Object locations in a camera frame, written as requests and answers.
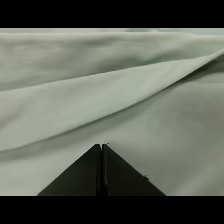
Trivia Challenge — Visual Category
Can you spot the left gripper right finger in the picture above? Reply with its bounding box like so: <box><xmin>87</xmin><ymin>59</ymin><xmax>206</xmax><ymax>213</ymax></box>
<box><xmin>101</xmin><ymin>143</ymin><xmax>167</xmax><ymax>197</ymax></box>

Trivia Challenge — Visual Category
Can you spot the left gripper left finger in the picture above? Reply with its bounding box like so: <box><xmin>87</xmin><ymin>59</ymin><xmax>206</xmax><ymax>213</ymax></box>
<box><xmin>37</xmin><ymin>143</ymin><xmax>102</xmax><ymax>197</ymax></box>

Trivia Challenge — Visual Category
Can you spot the pale green shirt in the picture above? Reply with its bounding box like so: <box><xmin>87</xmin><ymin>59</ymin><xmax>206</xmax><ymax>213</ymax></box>
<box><xmin>0</xmin><ymin>29</ymin><xmax>224</xmax><ymax>197</ymax></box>

